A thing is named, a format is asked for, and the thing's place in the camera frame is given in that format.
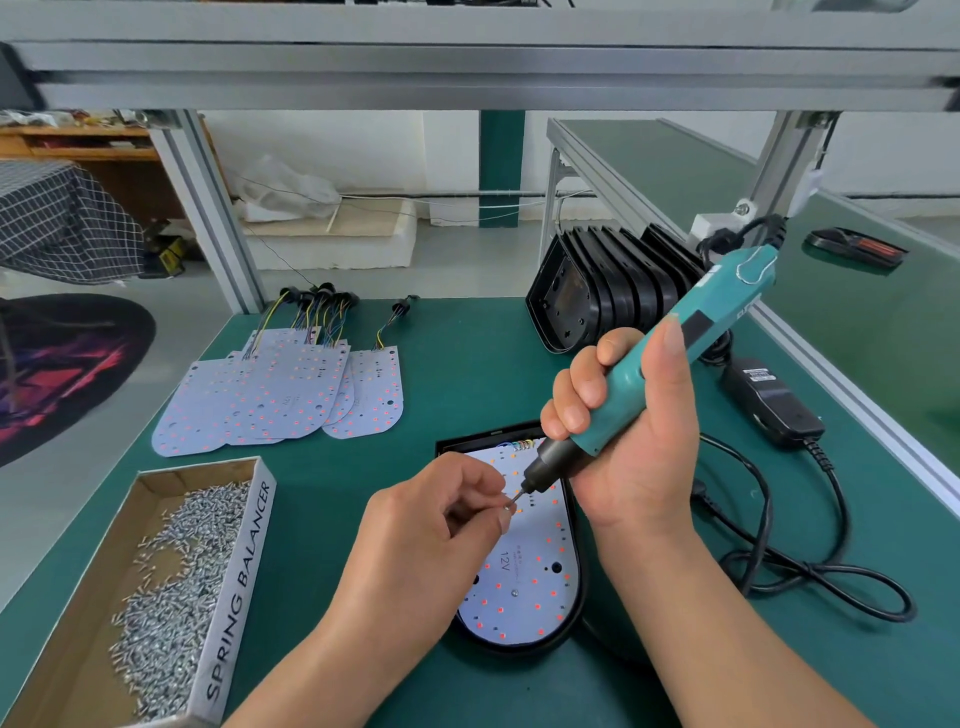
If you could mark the dark checkered cloth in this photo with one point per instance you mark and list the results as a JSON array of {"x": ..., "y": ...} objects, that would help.
[{"x": 60, "y": 221}]

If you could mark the pile of silver screws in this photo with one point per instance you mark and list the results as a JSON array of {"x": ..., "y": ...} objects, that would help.
[{"x": 176, "y": 600}]

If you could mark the teal electric screwdriver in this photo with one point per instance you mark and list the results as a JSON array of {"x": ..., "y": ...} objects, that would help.
[{"x": 720, "y": 300}]

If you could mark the dark round rug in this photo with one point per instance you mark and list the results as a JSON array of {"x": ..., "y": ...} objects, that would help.
[{"x": 67, "y": 367}]

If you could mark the white LED circuit board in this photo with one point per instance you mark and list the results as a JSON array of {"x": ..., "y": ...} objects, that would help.
[{"x": 532, "y": 585}]

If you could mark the person's right hand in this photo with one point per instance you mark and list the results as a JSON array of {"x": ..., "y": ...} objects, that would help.
[{"x": 637, "y": 465}]

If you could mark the black lamp housing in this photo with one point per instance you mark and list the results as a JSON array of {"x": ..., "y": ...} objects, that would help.
[{"x": 579, "y": 570}]

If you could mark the person's left thumb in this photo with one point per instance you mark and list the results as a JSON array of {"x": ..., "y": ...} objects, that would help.
[{"x": 484, "y": 517}]

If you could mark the aluminium workbench frame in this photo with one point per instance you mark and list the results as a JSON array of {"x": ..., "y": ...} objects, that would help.
[{"x": 480, "y": 67}]

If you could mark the person's left forearm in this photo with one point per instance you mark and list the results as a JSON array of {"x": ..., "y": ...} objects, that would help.
[{"x": 330, "y": 675}]

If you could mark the person's left hand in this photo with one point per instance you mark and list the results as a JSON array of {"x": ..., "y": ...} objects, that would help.
[{"x": 397, "y": 555}]

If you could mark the aluminium table edge rail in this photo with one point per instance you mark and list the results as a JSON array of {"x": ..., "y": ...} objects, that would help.
[{"x": 840, "y": 390}]

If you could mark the person's right middle finger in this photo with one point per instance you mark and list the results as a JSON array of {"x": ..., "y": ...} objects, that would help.
[{"x": 574, "y": 394}]

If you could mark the white socket box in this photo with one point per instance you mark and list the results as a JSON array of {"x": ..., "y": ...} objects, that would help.
[{"x": 716, "y": 223}]

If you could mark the cardboard box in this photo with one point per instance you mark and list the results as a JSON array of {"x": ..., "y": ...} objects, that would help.
[{"x": 240, "y": 570}]

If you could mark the clear plastic bag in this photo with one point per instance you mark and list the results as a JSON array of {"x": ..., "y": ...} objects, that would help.
[{"x": 289, "y": 187}]

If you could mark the wooden shelf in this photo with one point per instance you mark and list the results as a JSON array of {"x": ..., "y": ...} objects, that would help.
[{"x": 82, "y": 142}]

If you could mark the black power adapter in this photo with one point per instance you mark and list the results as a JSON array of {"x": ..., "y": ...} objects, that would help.
[{"x": 772, "y": 401}]

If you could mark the black and red tool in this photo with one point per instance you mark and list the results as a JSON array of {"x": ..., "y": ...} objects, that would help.
[{"x": 855, "y": 246}]

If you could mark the person's right forearm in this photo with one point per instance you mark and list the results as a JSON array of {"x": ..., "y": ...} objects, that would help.
[{"x": 697, "y": 637}]

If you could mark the stack of black lamp housings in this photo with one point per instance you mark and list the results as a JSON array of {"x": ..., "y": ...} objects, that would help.
[{"x": 600, "y": 285}]

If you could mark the pile of white LED boards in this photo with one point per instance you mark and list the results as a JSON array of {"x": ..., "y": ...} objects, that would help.
[{"x": 277, "y": 390}]

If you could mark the green pillar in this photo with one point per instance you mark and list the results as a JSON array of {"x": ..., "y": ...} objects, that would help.
[{"x": 501, "y": 169}]

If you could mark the white foam block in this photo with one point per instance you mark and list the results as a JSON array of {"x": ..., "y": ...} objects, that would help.
[{"x": 352, "y": 240}]

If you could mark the yellow and black object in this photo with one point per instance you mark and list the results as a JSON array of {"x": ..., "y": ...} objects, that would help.
[{"x": 169, "y": 255}]

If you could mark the person's right thumb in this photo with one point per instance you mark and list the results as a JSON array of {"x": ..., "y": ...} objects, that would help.
[{"x": 666, "y": 367}]

